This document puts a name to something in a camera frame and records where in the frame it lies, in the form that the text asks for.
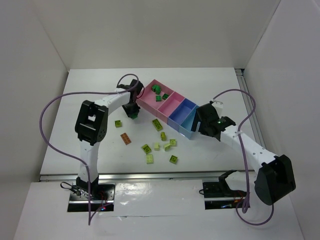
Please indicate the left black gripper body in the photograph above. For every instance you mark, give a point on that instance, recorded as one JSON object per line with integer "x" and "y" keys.
{"x": 131, "y": 109}

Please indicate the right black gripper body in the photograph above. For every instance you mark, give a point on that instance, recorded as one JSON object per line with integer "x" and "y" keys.
{"x": 200, "y": 120}

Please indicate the lime lego long brick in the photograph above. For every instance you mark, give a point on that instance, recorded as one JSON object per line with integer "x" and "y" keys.
{"x": 157, "y": 125}

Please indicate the dark green lego brick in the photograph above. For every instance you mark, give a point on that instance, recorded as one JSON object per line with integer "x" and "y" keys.
{"x": 158, "y": 98}

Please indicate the orange lego plate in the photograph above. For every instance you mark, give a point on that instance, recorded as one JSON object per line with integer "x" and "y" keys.
{"x": 125, "y": 138}

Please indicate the lime lego small brick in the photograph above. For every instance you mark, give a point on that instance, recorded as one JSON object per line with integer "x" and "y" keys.
{"x": 163, "y": 136}

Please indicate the green lego curved brick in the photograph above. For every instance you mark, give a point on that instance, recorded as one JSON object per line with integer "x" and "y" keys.
{"x": 156, "y": 89}

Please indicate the pale lime slope brick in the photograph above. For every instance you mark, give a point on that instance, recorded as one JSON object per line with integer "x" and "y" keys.
{"x": 157, "y": 146}

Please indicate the lime lego stud brick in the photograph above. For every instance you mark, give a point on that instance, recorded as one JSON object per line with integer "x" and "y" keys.
{"x": 146, "y": 149}

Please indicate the pale lime square brick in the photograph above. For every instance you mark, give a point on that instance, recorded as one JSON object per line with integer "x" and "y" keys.
{"x": 149, "y": 159}

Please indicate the dark green lego square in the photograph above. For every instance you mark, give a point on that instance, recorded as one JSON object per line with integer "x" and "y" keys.
{"x": 165, "y": 96}

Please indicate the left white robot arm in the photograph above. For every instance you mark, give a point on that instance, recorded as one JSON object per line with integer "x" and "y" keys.
{"x": 91, "y": 128}

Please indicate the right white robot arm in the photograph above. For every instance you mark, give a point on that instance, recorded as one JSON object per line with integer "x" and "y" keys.
{"x": 275, "y": 176}

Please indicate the light blue bin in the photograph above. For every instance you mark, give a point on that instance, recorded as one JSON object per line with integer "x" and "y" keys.
{"x": 186, "y": 126}

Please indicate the large pink bin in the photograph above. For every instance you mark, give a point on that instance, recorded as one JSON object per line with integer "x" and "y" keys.
{"x": 148, "y": 100}

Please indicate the purple-blue bin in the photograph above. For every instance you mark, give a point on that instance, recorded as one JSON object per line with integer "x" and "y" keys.
{"x": 180, "y": 113}

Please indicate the small pink bin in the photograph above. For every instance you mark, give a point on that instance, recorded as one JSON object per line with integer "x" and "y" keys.
{"x": 169, "y": 105}

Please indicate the aluminium side rail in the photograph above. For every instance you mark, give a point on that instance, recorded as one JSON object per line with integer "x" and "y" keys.
{"x": 247, "y": 101}

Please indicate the aluminium front rail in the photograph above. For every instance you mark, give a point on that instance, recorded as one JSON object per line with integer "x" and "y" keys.
{"x": 136, "y": 176}

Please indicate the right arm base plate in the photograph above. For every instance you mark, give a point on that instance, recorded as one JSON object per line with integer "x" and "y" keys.
{"x": 218, "y": 194}

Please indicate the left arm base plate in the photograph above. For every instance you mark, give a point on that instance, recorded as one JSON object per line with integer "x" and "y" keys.
{"x": 102, "y": 201}

